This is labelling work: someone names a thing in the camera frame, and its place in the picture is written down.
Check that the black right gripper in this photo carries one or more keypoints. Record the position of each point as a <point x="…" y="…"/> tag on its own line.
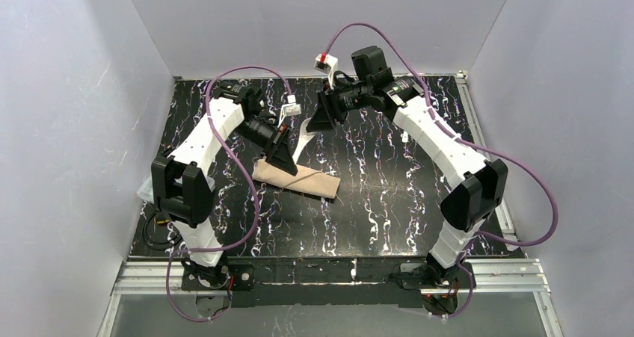
<point x="328" y="104"/>

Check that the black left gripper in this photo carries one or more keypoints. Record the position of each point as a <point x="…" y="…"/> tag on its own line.
<point x="276" y="140"/>

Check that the white spoon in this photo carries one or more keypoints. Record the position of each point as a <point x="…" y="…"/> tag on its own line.
<point x="304" y="138"/>
<point x="405" y="137"/>

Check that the beige cloth napkin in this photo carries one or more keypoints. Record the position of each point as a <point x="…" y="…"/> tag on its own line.
<point x="306" y="181"/>

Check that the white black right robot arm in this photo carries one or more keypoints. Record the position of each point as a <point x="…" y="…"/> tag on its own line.
<point x="456" y="162"/>

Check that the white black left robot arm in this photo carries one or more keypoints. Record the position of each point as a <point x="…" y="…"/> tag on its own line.
<point x="182" y="189"/>

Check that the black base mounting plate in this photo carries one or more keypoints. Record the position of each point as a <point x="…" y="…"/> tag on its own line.
<point x="404" y="282"/>

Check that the clear plastic box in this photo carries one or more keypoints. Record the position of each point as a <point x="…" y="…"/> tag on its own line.
<point x="145" y="191"/>

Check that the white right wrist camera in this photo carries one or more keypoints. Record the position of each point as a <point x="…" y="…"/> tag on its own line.
<point x="327" y="64"/>

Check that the aluminium front frame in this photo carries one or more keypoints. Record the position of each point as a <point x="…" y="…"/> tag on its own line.
<point x="492" y="276"/>

